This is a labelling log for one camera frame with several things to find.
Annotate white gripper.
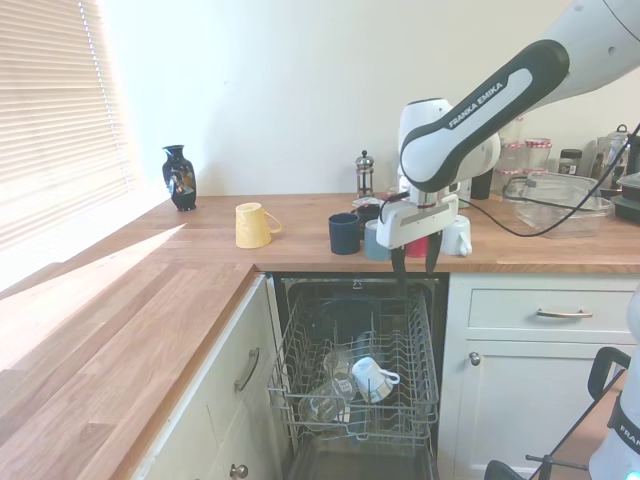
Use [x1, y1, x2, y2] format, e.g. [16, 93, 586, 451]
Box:
[375, 192, 461, 279]

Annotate white mug with printed base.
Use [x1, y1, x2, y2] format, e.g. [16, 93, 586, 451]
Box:
[351, 356, 402, 405]

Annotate red mug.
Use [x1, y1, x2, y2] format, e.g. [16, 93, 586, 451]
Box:
[405, 234, 430, 259]

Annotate plain white mug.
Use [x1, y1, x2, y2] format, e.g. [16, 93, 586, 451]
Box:
[438, 214, 474, 258]

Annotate grey-blue mug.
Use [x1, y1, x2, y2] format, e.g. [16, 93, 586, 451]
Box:
[363, 219, 392, 261]

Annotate navy blue mug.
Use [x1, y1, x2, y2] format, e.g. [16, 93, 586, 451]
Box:
[328, 212, 362, 255]

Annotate built-in dishwasher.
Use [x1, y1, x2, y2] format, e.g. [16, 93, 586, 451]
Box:
[264, 272, 451, 480]

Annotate yellow mug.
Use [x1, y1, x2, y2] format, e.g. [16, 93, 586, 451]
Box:
[234, 202, 283, 250]

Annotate dark brown cup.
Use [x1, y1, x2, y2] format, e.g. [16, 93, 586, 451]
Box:
[469, 169, 494, 201]

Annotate glass French press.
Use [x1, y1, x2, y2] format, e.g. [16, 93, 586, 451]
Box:
[354, 149, 376, 200]

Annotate cream drawer front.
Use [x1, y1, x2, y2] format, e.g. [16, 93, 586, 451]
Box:
[467, 287, 636, 331]

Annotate glass jar with red lid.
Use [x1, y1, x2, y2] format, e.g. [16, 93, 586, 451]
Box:
[523, 138, 554, 174]
[499, 142, 525, 174]
[494, 168, 524, 194]

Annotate clear drinking glass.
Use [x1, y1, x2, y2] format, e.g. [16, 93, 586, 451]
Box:
[323, 348, 359, 381]

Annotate clear glass baking dish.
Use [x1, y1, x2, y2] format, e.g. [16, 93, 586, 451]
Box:
[502, 172, 614, 239]

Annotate clear glass in rack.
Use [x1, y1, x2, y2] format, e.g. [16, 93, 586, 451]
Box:
[298, 375, 359, 425]

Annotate jar with black lid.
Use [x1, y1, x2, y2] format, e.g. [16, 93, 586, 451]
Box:
[558, 148, 584, 176]

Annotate cream cabinet door with knob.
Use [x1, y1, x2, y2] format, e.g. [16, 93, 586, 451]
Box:
[452, 339, 636, 480]

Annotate black clamp stand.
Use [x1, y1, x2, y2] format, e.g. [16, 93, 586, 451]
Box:
[484, 347, 632, 480]

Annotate tall clip-top glass jar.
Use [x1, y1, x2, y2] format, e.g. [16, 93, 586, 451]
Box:
[594, 124, 634, 191]

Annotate black stacked food containers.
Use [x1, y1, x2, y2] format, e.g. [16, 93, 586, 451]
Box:
[612, 172, 640, 221]

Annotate dark blue painted vase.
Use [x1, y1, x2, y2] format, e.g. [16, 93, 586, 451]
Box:
[161, 144, 198, 213]

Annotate white window blind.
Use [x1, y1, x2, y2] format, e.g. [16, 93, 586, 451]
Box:
[0, 0, 137, 251]

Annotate grey wire dishwasher rack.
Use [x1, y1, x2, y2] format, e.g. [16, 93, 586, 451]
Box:
[267, 287, 441, 444]

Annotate black cable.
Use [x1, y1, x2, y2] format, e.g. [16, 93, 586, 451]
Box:
[457, 119, 640, 239]

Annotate metal drawer bar handle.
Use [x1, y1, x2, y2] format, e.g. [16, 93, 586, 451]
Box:
[537, 308, 594, 320]

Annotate curved metal cabinet handle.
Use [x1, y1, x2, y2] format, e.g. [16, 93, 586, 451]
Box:
[233, 347, 261, 392]

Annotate cream cabinet with bar handle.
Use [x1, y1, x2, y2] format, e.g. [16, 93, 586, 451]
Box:
[134, 274, 281, 480]

